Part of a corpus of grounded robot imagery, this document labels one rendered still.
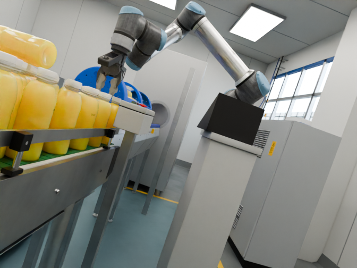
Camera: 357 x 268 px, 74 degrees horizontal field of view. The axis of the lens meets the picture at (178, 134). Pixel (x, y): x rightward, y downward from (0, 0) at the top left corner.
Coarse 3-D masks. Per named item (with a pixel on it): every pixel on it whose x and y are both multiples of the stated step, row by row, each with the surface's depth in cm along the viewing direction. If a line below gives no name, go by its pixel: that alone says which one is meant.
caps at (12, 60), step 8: (0, 56) 39; (8, 56) 40; (8, 64) 40; (16, 64) 47; (24, 64) 53; (32, 72) 72; (40, 72) 52; (48, 72) 52; (56, 80) 73; (72, 80) 64; (80, 88) 66; (88, 88) 77
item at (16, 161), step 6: (18, 132) 43; (24, 132) 44; (12, 138) 43; (18, 138) 43; (24, 138) 43; (30, 138) 45; (12, 144) 43; (18, 144) 43; (24, 144) 43; (30, 144) 45; (18, 150) 43; (24, 150) 44; (18, 156) 44; (18, 162) 44; (6, 168) 43; (12, 168) 44; (18, 168) 44; (6, 174) 43; (12, 174) 43
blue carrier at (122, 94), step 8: (80, 72) 122; (88, 72) 122; (96, 72) 122; (80, 80) 122; (88, 80) 122; (104, 88) 122; (120, 88) 121; (136, 88) 165; (120, 96) 121; (136, 96) 208; (144, 96) 207; (144, 104) 208
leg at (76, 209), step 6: (78, 204) 123; (72, 210) 123; (78, 210) 125; (72, 216) 123; (72, 222) 123; (66, 228) 124; (72, 228) 125; (66, 234) 124; (66, 240) 124; (66, 246) 126; (60, 252) 124; (60, 258) 124; (60, 264) 125
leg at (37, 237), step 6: (42, 228) 124; (36, 234) 125; (42, 234) 126; (30, 240) 125; (36, 240) 125; (42, 240) 128; (30, 246) 125; (36, 246) 125; (30, 252) 125; (36, 252) 125; (24, 258) 125; (30, 258) 125; (36, 258) 128; (24, 264) 125; (30, 264) 125
